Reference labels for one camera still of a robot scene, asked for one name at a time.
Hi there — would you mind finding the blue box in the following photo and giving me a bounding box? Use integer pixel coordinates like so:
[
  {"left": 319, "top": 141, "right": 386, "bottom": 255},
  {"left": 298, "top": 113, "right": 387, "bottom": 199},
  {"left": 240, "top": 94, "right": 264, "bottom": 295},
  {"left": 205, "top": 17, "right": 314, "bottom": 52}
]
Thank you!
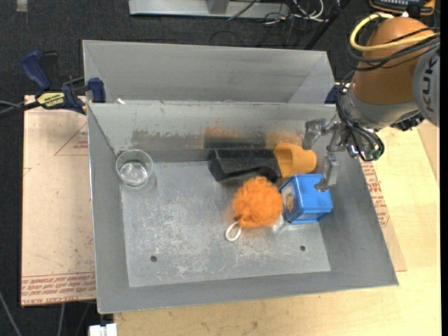
[{"left": 279, "top": 173, "right": 334, "bottom": 225}]

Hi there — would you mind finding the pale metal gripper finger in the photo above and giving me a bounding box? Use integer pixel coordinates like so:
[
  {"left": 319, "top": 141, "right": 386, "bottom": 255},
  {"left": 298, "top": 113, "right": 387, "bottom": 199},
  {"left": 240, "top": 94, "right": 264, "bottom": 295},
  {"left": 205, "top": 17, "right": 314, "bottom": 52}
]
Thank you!
[
  {"left": 314, "top": 153, "right": 342, "bottom": 193},
  {"left": 302, "top": 118, "right": 329, "bottom": 151}
]

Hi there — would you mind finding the black foam block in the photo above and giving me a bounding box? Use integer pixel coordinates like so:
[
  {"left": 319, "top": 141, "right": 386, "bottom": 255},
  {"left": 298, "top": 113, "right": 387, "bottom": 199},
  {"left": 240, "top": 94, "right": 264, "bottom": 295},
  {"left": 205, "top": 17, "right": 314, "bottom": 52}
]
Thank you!
[{"left": 206, "top": 147, "right": 283, "bottom": 183}]

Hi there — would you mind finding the brown cardboard board red print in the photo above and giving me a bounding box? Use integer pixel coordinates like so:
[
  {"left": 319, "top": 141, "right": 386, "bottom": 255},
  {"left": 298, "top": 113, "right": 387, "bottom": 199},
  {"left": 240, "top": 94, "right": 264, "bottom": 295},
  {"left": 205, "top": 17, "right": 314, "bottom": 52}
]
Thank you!
[{"left": 20, "top": 94, "right": 408, "bottom": 308}]

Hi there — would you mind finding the clear plastic cup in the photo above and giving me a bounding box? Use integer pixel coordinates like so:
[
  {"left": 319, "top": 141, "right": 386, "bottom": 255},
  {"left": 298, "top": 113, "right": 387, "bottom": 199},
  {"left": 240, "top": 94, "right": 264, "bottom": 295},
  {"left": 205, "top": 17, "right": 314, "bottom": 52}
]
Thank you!
[{"left": 115, "top": 148, "right": 154, "bottom": 188}]

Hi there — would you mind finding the orange bath pouf white loop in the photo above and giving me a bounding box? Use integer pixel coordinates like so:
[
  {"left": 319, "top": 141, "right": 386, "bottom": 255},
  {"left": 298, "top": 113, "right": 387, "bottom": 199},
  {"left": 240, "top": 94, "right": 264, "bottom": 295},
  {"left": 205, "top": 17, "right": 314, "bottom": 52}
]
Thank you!
[{"left": 224, "top": 176, "right": 284, "bottom": 242}]

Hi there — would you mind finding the grey metal bin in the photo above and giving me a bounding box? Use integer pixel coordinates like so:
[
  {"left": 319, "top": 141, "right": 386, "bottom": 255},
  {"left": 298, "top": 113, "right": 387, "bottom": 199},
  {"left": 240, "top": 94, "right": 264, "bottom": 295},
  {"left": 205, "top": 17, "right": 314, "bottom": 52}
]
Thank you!
[{"left": 82, "top": 39, "right": 400, "bottom": 315}]

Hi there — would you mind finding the orange plastic cup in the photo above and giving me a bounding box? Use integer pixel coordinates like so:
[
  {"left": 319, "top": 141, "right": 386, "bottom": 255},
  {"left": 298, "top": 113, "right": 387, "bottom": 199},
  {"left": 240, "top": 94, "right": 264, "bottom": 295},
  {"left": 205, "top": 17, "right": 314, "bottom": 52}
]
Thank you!
[{"left": 273, "top": 142, "right": 318, "bottom": 179}]

